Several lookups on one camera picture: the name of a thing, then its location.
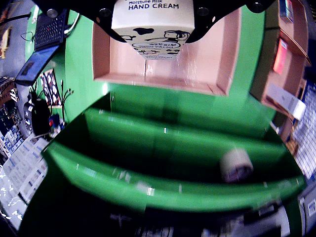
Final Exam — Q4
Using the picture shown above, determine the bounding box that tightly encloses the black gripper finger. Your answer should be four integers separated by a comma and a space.
32, 0, 126, 42
185, 0, 277, 44

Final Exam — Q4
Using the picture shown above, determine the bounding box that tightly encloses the cow print hand cream box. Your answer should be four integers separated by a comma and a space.
111, 0, 196, 61

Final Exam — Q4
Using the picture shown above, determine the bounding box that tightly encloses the large shallow cardboard tray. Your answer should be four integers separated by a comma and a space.
92, 6, 242, 97

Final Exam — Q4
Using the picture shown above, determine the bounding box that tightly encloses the open cardboard box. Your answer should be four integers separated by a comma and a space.
264, 0, 310, 59
249, 29, 313, 124

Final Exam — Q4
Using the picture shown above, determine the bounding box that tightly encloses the tall white product box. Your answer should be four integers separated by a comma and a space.
265, 83, 307, 121

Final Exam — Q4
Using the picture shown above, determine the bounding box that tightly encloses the black ThinkPad laptop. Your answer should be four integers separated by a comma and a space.
14, 9, 69, 86

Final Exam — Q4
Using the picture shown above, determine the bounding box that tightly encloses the flower patterned card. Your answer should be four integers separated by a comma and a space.
40, 68, 62, 107

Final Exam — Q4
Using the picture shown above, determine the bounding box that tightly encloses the black round device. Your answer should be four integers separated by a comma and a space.
23, 98, 52, 136

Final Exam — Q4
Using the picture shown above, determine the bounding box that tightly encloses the beige tape roll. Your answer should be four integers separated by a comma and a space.
219, 147, 254, 184

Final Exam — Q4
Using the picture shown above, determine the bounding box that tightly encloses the printed colour chart sheet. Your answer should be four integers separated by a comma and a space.
0, 135, 49, 223

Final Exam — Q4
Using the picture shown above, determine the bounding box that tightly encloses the green metal shelf unit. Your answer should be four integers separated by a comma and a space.
41, 92, 308, 214

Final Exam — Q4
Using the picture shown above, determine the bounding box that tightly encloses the black audio cables bundle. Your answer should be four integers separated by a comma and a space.
60, 80, 75, 121

